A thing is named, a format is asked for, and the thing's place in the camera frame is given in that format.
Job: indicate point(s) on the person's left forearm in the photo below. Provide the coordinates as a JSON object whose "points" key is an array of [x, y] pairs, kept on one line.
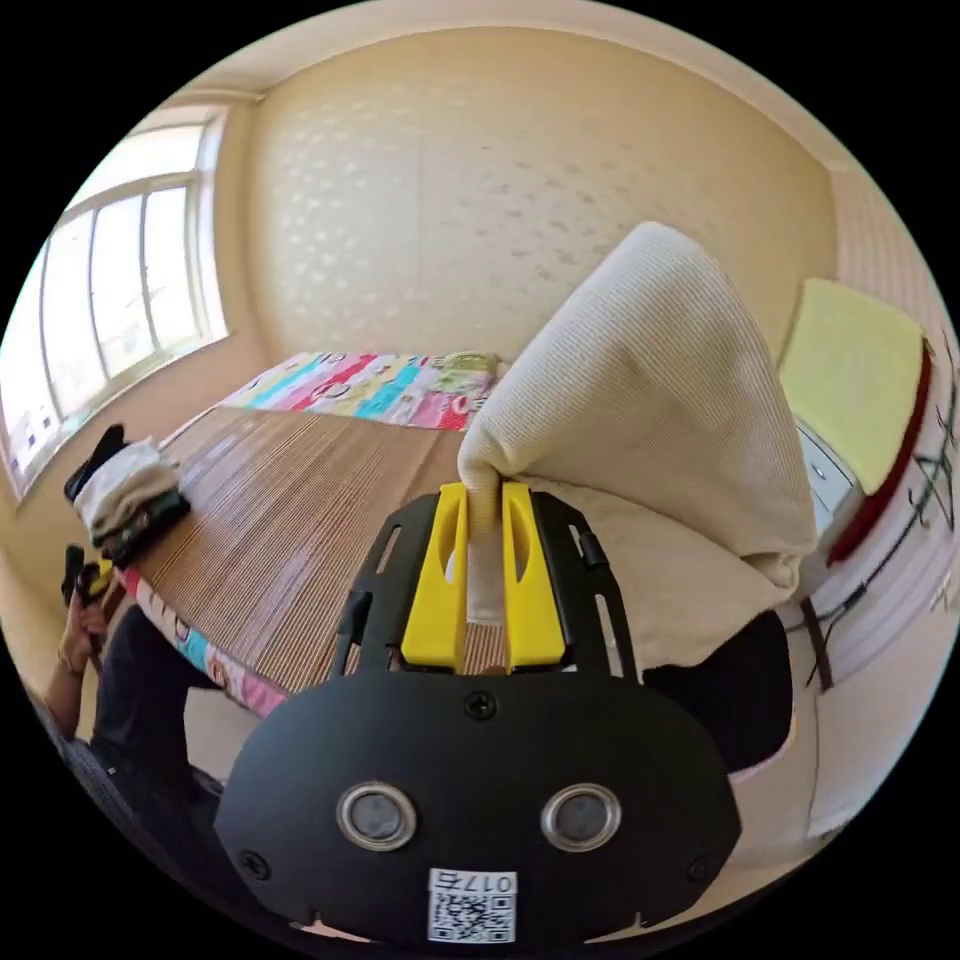
{"points": [[63, 690]]}

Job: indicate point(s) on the bed with woven mat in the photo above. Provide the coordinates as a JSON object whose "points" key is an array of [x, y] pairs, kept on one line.
{"points": [[300, 510]]}

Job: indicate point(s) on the person's left hand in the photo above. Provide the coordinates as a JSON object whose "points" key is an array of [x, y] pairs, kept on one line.
{"points": [[84, 630]]}

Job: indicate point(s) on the white grey appliance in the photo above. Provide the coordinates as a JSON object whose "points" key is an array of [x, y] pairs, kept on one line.
{"points": [[825, 480]]}

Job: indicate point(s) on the white pants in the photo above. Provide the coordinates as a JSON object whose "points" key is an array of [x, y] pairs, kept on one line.
{"points": [[660, 405]]}

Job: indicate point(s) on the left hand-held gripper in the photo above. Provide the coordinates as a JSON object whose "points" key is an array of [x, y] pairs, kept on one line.
{"points": [[75, 577]]}

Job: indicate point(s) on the window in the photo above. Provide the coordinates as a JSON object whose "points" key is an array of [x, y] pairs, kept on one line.
{"points": [[127, 300]]}

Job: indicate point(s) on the yellow folded blanket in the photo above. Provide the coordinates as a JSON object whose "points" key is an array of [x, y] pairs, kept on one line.
{"points": [[855, 375]]}

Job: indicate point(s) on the pile of clothes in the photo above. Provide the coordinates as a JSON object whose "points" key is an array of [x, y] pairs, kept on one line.
{"points": [[131, 495]]}

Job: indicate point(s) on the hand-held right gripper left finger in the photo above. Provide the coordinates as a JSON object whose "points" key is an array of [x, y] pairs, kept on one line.
{"points": [[433, 600]]}

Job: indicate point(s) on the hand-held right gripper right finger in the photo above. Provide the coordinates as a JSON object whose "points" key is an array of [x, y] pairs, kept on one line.
{"points": [[534, 607]]}

